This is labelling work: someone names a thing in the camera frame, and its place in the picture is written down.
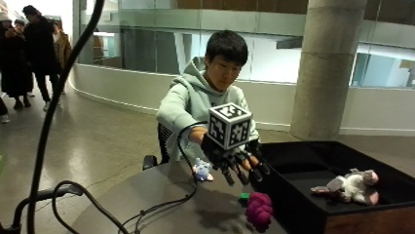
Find small blue white soft toy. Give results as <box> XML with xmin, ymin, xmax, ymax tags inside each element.
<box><xmin>190</xmin><ymin>157</ymin><xmax>216</xmax><ymax>182</ymax></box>

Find small green cube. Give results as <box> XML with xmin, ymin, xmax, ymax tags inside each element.
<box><xmin>237</xmin><ymin>192</ymin><xmax>251</xmax><ymax>207</ymax></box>

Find white marker cube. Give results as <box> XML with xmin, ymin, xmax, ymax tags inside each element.
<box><xmin>206</xmin><ymin>102</ymin><xmax>254</xmax><ymax>151</ymax></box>

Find purple grape bunch toy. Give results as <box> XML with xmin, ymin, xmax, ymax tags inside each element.
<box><xmin>243</xmin><ymin>191</ymin><xmax>275</xmax><ymax>234</ymax></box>

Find large black box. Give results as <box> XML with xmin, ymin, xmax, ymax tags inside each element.
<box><xmin>249</xmin><ymin>139</ymin><xmax>415</xmax><ymax>234</ymax></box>

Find black chair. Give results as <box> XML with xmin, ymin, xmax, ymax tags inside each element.
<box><xmin>141</xmin><ymin>122</ymin><xmax>176</xmax><ymax>172</ymax></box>

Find the person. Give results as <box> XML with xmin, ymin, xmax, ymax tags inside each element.
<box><xmin>156</xmin><ymin>29</ymin><xmax>262</xmax><ymax>164</ymax></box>

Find grey white soft toy elephant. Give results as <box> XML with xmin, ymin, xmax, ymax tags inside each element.
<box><xmin>310</xmin><ymin>168</ymin><xmax>382</xmax><ymax>207</ymax></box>

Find concrete column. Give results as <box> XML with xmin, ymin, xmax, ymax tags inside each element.
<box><xmin>287</xmin><ymin>0</ymin><xmax>370</xmax><ymax>141</ymax></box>

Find thin black glove cable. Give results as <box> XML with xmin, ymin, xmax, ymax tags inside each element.
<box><xmin>117</xmin><ymin>121</ymin><xmax>210</xmax><ymax>234</ymax></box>

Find looped black cable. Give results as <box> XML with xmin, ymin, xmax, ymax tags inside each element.
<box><xmin>51</xmin><ymin>179</ymin><xmax>130</xmax><ymax>234</ymax></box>

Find thick black cable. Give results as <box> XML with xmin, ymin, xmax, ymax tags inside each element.
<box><xmin>25</xmin><ymin>0</ymin><xmax>106</xmax><ymax>234</ymax></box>

